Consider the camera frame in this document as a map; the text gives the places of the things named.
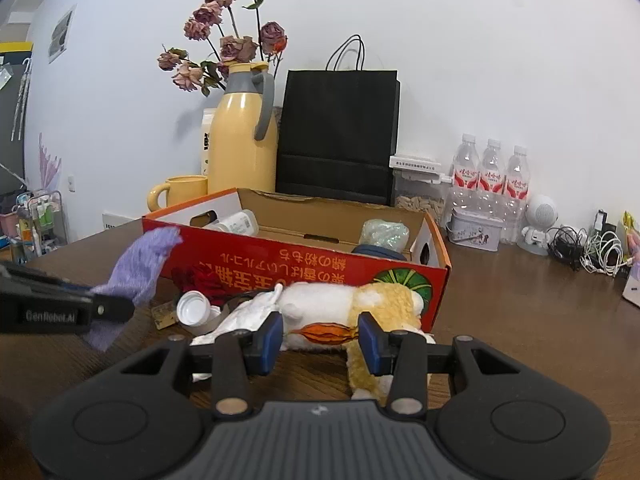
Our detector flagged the dark blue round object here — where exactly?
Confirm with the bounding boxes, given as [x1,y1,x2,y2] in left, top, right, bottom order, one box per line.
[350,244,407,262]

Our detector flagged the pale green bubble wrap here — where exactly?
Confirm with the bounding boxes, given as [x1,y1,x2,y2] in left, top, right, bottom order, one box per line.
[359,219,411,251]

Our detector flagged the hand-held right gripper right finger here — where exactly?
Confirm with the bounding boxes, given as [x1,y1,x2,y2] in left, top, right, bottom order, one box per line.
[358,311,526,418]

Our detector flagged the clear seed container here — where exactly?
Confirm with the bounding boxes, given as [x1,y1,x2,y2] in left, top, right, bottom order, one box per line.
[389,154,453,227]

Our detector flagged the red cardboard box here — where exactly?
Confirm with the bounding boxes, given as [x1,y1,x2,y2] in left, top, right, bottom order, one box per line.
[141,187,452,335]

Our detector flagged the yellow white plush toy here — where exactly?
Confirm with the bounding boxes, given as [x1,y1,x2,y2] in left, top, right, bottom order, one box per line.
[272,281,437,401]

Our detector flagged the white robot figure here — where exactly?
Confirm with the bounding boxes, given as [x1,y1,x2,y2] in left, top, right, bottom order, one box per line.
[517,194,558,256]

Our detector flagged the white cable bundle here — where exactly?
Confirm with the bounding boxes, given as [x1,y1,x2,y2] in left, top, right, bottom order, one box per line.
[580,230,633,277]

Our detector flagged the wall picture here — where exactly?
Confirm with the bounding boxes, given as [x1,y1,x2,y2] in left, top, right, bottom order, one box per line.
[47,5,77,64]

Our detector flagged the black paper bag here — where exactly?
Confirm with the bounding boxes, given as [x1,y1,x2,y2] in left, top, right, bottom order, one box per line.
[275,35,401,207]

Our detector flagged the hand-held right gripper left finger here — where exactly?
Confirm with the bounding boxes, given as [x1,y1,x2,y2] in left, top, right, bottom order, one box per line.
[117,311,285,418]

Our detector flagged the yellow mug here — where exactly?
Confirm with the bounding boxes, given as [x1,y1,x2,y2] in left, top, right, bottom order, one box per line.
[147,175,209,212]

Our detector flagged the black wall board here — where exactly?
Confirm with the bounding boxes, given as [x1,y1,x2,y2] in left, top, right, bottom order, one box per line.
[0,42,33,196]

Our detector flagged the white crumpled paper towel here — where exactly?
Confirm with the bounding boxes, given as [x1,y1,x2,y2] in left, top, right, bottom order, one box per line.
[189,290,286,382]

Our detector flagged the purple tissue pack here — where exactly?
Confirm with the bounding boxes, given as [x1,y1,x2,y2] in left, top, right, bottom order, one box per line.
[621,261,640,306]

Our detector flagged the colourful snack packets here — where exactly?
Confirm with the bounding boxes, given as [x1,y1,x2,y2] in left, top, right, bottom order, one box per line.
[620,210,640,263]

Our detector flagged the yellow thermos jug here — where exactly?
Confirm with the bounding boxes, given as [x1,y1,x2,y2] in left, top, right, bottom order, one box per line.
[207,61,279,195]

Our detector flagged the purple wall decal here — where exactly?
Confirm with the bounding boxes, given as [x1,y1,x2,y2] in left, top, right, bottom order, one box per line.
[37,132,63,191]

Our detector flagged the purple cloth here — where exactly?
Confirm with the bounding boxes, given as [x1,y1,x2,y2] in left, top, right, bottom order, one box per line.
[82,226,183,352]

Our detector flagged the dried rose bouquet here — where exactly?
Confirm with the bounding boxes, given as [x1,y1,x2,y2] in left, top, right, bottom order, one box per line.
[157,0,288,97]

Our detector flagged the clear water bottle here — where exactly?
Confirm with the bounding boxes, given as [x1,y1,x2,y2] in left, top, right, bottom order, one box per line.
[477,139,507,216]
[502,145,531,245]
[451,133,481,211]

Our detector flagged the black charger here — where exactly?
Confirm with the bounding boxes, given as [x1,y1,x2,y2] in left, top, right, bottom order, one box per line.
[594,209,618,236]

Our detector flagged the black cable bundle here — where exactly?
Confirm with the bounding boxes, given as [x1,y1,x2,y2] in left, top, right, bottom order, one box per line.
[547,226,591,272]

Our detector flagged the small brown block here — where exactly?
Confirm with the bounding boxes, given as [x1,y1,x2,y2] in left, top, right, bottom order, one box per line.
[152,302,181,330]

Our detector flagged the white plastic bottle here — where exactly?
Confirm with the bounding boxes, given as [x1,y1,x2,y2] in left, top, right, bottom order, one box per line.
[202,210,259,237]

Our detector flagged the white bottle cap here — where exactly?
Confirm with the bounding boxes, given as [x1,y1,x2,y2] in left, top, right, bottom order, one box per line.
[176,291,212,326]

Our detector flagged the pale printed tin box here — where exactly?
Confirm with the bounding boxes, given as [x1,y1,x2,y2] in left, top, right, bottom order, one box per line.
[446,206,502,252]

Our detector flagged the wire storage rack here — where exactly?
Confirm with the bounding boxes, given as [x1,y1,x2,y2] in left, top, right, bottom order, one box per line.
[10,190,69,263]

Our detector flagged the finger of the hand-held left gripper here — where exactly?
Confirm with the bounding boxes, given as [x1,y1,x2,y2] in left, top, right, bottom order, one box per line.
[0,261,98,295]
[92,291,135,324]

